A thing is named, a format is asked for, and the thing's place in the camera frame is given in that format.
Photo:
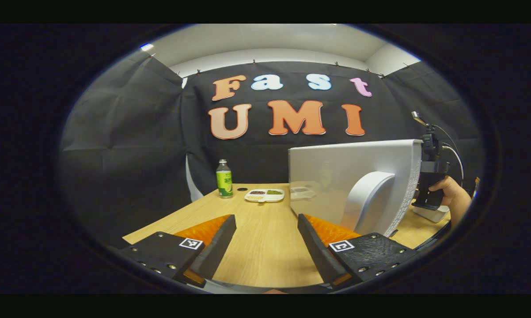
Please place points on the black backdrop cloth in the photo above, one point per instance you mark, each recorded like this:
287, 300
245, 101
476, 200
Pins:
124, 154

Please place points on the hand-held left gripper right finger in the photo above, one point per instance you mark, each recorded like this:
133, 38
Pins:
316, 251

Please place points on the white divided food tray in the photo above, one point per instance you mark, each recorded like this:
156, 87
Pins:
264, 195

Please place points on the green label bottle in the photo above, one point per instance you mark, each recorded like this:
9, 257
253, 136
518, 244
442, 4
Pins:
224, 183

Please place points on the white food container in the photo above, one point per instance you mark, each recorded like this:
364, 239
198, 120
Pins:
433, 215

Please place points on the small ceiling light panel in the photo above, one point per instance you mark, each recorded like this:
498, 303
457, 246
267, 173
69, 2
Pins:
146, 47

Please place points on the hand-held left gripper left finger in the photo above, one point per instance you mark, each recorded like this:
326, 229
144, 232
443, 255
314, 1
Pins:
214, 251

